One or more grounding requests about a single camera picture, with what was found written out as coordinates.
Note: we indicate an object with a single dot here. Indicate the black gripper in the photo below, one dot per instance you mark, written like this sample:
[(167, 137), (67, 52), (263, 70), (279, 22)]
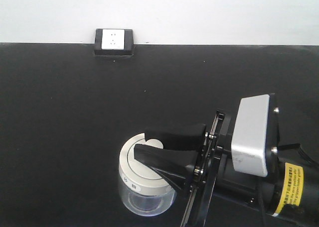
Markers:
[(216, 174)]

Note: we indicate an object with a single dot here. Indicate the glass jar with cream lid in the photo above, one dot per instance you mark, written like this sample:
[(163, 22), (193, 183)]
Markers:
[(142, 190)]

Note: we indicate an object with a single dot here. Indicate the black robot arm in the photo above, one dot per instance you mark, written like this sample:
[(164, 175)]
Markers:
[(296, 194)]

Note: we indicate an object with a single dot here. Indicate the black and white power socket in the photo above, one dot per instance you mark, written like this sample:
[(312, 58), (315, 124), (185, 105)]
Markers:
[(114, 42)]

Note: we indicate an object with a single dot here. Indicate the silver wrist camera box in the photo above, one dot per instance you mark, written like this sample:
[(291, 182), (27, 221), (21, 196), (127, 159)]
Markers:
[(254, 135)]

